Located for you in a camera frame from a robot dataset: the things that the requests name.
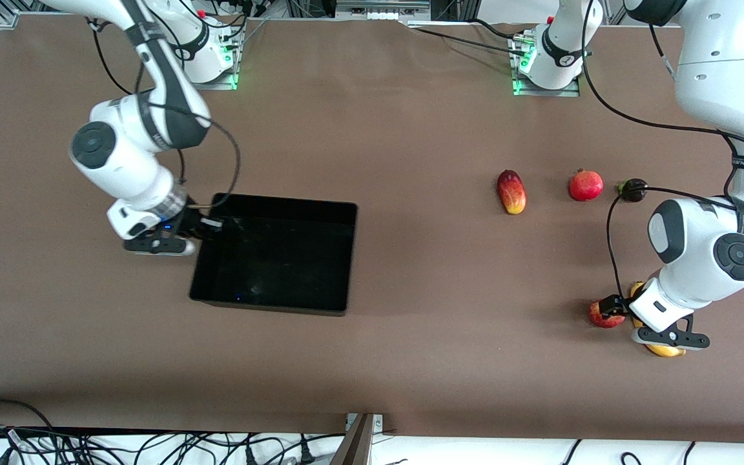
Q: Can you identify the red yellow apple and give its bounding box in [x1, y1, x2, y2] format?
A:
[588, 299, 626, 329]

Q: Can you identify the yellow banana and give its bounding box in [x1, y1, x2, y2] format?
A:
[629, 282, 687, 358]

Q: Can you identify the black plastic box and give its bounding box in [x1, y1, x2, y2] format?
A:
[189, 192, 358, 317]

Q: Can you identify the dark purple mangosteen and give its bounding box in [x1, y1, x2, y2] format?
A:
[616, 178, 649, 203]

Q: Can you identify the red pomegranate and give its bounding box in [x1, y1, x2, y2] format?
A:
[569, 169, 604, 202]

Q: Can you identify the red yellow mango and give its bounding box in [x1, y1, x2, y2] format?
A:
[497, 169, 528, 215]

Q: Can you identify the brown table cover sheet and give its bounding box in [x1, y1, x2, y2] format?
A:
[0, 14, 744, 446]

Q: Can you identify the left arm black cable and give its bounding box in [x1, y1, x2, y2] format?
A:
[579, 0, 744, 301]

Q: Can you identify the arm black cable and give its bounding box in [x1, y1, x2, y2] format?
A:
[579, 0, 744, 301]
[88, 16, 243, 211]

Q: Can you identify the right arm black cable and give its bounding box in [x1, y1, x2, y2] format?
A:
[88, 16, 243, 211]

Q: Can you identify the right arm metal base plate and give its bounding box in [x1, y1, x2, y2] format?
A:
[172, 29, 240, 91]

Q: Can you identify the black looped cable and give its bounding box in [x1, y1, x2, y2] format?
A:
[0, 399, 56, 432]

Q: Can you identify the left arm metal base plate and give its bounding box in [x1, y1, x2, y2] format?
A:
[508, 32, 581, 98]

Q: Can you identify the silver clamp bracket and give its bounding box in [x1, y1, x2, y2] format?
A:
[346, 413, 384, 432]

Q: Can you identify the grey metal post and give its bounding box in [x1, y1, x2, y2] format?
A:
[330, 415, 374, 465]

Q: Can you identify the silver metal rail fixture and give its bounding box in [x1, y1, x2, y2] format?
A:
[336, 0, 431, 20]

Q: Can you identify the black base power cable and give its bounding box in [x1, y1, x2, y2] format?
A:
[411, 26, 531, 57]

